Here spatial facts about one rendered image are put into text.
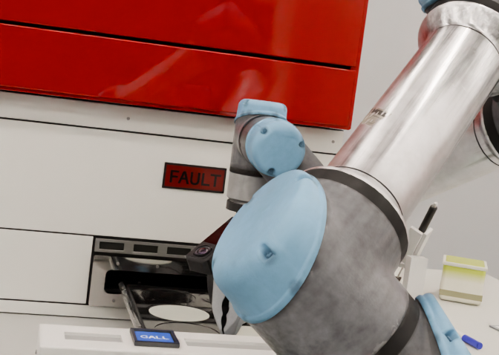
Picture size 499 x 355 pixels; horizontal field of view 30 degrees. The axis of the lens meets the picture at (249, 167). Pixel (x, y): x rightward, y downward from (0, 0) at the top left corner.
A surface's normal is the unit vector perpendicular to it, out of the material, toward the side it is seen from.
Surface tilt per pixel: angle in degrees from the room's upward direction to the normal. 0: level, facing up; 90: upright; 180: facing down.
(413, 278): 90
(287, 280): 99
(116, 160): 90
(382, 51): 90
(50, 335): 0
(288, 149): 90
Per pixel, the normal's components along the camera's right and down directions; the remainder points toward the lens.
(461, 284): -0.22, 0.07
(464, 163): -0.43, 0.62
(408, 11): 0.23, 0.12
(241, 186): -0.49, 0.01
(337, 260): 0.51, -0.21
